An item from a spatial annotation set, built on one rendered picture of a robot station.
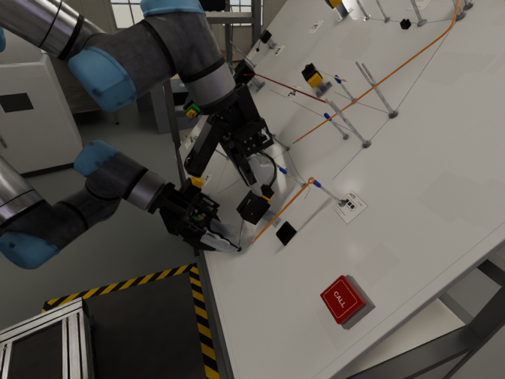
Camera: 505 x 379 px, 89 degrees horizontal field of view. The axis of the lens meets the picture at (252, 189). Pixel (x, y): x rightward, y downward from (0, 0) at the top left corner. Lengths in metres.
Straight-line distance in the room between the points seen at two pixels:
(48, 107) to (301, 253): 3.08
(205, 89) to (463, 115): 0.40
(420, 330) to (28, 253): 0.85
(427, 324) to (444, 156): 0.49
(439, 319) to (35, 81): 3.33
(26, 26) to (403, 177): 0.59
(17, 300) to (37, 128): 1.78
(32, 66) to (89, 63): 2.90
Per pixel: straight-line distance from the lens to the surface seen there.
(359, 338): 0.46
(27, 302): 2.19
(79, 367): 1.50
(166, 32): 0.40
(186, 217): 0.52
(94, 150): 0.55
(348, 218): 0.50
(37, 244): 0.56
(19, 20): 0.50
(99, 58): 0.38
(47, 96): 3.32
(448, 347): 0.85
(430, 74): 0.61
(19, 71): 3.30
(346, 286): 0.43
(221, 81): 0.42
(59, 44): 0.50
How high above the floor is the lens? 1.45
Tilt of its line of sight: 34 degrees down
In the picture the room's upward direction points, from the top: straight up
